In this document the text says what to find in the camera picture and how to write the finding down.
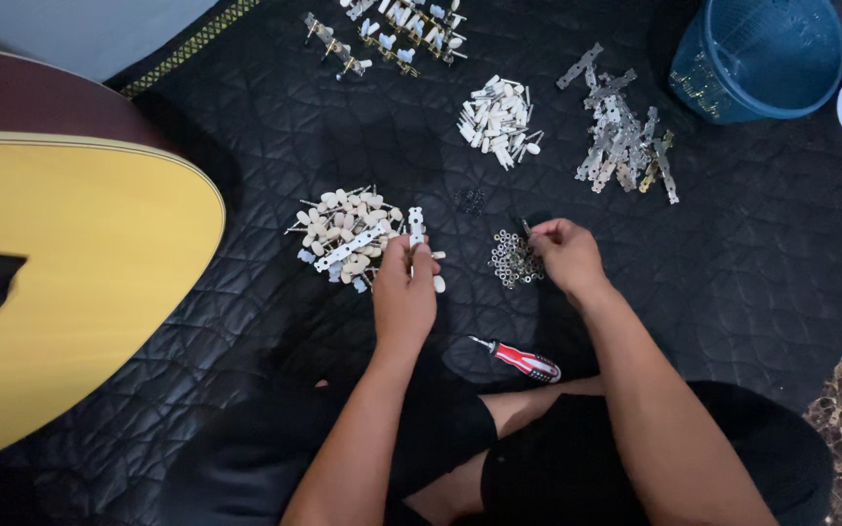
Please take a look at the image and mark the person's left hand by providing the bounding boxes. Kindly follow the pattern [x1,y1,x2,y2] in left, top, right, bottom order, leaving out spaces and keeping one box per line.
[371,233,441,351]

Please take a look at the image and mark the person's right hand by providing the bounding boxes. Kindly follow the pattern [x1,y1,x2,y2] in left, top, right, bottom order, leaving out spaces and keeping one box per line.
[528,218,610,301]

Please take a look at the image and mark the white tuner plate with pegs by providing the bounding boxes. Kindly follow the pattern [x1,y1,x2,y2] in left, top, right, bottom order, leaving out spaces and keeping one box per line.
[406,206,448,295]

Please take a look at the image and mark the pile of silver gear washers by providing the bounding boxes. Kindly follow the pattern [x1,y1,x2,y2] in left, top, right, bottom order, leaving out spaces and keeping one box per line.
[487,228,546,289]

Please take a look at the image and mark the black quilted mat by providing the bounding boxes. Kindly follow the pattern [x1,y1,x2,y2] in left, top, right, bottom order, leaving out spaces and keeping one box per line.
[0,0,842,526]

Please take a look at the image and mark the pile of cream tuner pegs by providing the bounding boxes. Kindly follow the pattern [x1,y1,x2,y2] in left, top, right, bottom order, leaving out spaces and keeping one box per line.
[284,184,409,295]

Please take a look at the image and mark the pile of silver metal plates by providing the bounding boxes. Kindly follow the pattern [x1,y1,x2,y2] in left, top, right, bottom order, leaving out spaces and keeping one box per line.
[555,41,681,206]

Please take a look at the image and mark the pile of white tuner posts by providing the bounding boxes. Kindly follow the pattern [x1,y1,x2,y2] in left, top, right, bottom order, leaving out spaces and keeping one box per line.
[456,74,545,172]

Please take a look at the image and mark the silver assembled tuner strip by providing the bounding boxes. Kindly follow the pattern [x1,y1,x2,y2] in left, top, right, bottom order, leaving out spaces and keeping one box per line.
[303,12,374,81]

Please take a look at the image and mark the group of assembled tuner strips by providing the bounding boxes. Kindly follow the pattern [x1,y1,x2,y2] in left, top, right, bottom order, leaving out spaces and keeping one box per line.
[339,0,469,78]

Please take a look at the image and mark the person's legs in black shorts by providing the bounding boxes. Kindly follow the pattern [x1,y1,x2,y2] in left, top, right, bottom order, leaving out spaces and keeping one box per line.
[161,373,835,526]

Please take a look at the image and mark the blue plastic basket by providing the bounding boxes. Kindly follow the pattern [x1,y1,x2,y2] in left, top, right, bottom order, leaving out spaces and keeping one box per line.
[669,0,842,124]

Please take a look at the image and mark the yellow acoustic guitar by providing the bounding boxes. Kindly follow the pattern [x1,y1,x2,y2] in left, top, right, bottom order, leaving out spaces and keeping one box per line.
[0,42,227,472]

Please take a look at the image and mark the red handled screwdriver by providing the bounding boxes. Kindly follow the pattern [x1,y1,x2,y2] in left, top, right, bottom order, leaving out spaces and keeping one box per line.
[468,335,562,384]

